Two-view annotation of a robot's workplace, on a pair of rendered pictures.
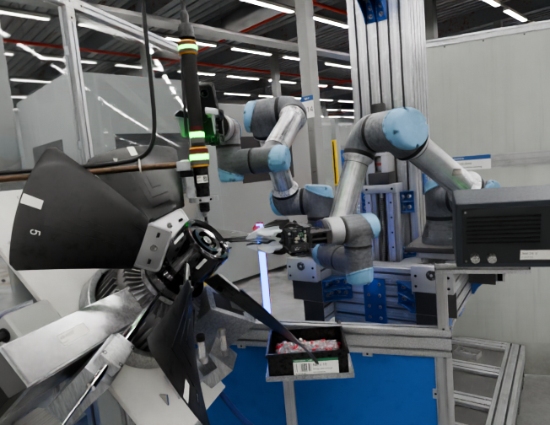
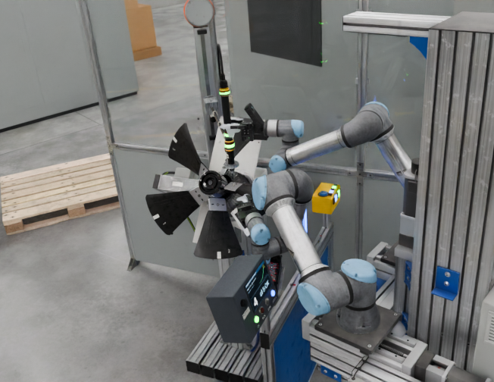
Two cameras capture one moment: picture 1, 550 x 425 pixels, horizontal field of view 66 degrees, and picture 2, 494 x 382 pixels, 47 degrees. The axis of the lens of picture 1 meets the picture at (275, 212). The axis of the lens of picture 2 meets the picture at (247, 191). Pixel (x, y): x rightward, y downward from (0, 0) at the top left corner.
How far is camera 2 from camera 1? 2.75 m
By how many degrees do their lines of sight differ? 93
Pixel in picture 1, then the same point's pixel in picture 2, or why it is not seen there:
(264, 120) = not seen: hidden behind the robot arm
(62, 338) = (173, 183)
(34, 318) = (181, 173)
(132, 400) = (201, 218)
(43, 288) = (213, 164)
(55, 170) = (182, 132)
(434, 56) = not seen: outside the picture
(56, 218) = (178, 148)
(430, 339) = not seen: hidden behind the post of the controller
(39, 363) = (163, 185)
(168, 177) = (240, 145)
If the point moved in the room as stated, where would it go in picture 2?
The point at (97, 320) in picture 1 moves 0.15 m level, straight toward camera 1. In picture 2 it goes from (187, 185) to (158, 191)
